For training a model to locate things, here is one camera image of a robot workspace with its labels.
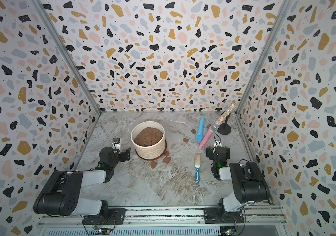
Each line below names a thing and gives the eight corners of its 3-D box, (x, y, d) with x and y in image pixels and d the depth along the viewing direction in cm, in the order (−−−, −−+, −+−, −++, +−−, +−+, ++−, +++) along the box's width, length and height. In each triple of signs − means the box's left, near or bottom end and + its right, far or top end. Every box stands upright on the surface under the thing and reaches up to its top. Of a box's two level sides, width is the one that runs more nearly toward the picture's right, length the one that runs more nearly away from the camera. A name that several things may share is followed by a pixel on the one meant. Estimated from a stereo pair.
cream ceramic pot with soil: (134, 161, 95) (127, 147, 82) (139, 136, 108) (134, 121, 95) (164, 161, 95) (162, 148, 82) (165, 136, 108) (164, 121, 95)
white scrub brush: (194, 183, 87) (194, 181, 85) (194, 155, 99) (195, 152, 97) (200, 184, 87) (201, 182, 85) (200, 155, 99) (200, 153, 97)
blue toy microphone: (194, 140, 106) (195, 138, 104) (200, 119, 120) (200, 116, 118) (201, 142, 105) (202, 139, 103) (206, 120, 119) (207, 117, 117)
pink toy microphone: (198, 148, 102) (198, 146, 100) (209, 127, 114) (209, 125, 112) (203, 150, 101) (203, 149, 99) (214, 129, 113) (214, 127, 111)
